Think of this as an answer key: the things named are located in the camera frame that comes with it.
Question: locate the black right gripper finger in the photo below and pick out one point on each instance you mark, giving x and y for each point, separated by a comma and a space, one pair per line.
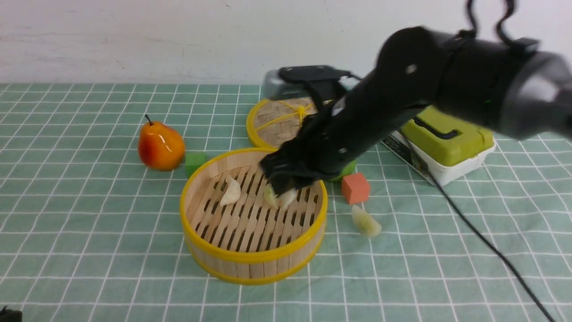
282, 161
283, 183

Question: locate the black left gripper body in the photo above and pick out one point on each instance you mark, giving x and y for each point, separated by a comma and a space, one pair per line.
10, 315

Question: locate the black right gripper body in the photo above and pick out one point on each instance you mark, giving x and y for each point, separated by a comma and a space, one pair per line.
347, 125

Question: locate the white dumpling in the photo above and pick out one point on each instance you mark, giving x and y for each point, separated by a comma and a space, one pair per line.
232, 192
287, 198

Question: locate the pale green dumpling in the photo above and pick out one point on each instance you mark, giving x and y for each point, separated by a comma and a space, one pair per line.
269, 196
364, 222

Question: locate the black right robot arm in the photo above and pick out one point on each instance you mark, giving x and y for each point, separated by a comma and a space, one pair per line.
508, 87

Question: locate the woven bamboo steamer lid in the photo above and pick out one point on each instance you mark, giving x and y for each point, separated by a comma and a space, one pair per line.
271, 123

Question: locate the bamboo steamer tray yellow rim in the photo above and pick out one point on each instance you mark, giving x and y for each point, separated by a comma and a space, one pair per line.
249, 242

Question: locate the green toy ball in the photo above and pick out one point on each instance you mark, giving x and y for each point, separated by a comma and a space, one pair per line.
347, 170

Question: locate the orange foam cube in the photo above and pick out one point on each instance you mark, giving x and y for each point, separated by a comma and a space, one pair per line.
355, 188

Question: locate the green foam cube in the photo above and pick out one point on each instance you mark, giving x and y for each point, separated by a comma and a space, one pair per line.
193, 161

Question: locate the green lidded white box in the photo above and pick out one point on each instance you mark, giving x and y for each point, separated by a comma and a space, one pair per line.
439, 147

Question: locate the orange toy pear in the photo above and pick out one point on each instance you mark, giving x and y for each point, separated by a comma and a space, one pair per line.
160, 147

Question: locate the green checkered tablecloth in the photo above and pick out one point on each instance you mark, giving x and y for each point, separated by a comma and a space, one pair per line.
89, 234

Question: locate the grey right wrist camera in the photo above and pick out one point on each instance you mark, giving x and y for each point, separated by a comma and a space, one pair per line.
320, 83

